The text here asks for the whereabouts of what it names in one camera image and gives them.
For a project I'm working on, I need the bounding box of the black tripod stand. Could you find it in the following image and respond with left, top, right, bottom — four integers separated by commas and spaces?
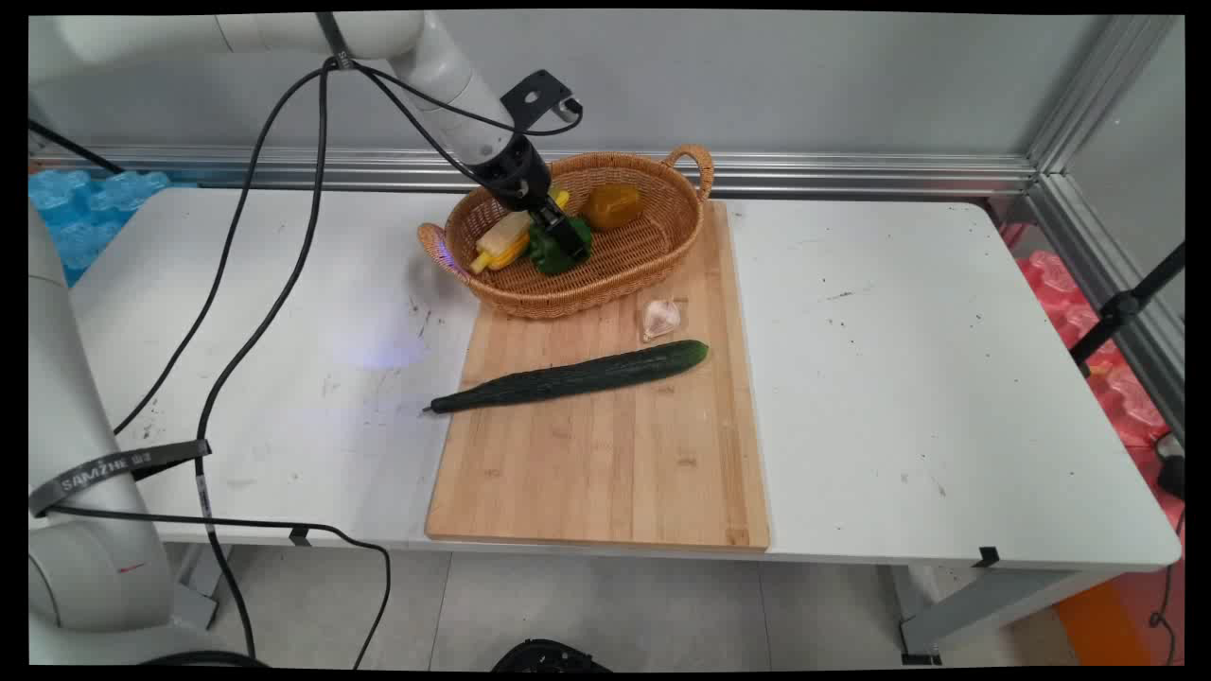
1069, 241, 1185, 376

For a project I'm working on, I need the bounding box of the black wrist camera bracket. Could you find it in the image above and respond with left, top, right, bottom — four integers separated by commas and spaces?
500, 69, 585, 130

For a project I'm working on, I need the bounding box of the short aluminium frame rail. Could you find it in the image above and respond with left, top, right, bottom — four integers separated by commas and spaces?
1027, 173, 1185, 441

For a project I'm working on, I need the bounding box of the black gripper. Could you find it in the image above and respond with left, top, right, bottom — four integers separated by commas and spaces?
469, 135, 590, 262

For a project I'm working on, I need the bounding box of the woven wicker basket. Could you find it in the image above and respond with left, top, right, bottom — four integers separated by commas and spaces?
417, 145, 715, 321

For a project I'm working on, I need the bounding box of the long dark green cucumber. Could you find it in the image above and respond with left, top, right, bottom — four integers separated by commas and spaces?
423, 340, 711, 416

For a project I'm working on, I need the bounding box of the orange bell pepper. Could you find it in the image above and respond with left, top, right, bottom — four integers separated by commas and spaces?
580, 183, 643, 233

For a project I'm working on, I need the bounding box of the aluminium frame post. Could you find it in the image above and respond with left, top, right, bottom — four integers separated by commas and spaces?
1027, 14, 1184, 176

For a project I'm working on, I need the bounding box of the red foam mat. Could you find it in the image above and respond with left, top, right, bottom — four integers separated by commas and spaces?
1014, 248, 1185, 447

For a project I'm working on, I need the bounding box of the orange floor mat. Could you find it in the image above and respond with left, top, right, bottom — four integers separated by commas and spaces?
1053, 577, 1167, 669

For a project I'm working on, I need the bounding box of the thick black cable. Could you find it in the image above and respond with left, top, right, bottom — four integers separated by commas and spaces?
194, 59, 334, 663

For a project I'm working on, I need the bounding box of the black diagonal cable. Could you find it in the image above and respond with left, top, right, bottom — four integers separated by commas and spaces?
28, 119, 125, 177

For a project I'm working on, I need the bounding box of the blue foam mat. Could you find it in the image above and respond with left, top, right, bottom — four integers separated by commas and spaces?
28, 168, 173, 287

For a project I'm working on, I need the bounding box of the bamboo cutting board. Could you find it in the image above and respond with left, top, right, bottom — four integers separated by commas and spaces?
425, 201, 771, 553

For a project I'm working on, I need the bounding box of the green bell pepper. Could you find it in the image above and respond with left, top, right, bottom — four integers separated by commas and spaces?
526, 216, 595, 277

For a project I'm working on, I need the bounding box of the black floor-running cable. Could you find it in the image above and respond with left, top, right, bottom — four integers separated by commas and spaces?
43, 504, 393, 670

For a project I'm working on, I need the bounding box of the black power adapter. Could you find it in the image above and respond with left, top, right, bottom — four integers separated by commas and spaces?
1155, 432, 1185, 501

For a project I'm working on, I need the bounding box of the yellow corn cob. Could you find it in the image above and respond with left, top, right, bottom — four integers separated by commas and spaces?
470, 189, 572, 276

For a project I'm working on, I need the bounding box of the long aluminium frame rail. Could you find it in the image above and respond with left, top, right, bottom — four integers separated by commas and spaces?
28, 144, 1042, 199

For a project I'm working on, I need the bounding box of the black round floor object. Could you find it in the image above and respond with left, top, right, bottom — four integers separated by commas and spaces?
491, 639, 612, 672

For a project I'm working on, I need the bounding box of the garlic bulb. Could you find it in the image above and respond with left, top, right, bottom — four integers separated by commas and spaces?
641, 298, 683, 343

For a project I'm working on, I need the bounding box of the grey table leg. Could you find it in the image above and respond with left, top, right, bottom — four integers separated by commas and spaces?
892, 565, 1129, 665
168, 544, 234, 632

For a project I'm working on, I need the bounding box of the thin black cable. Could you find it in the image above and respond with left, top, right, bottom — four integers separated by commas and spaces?
113, 59, 338, 437

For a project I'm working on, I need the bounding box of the black printed velcro strap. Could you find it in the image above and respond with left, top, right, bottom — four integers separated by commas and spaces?
28, 439, 213, 517

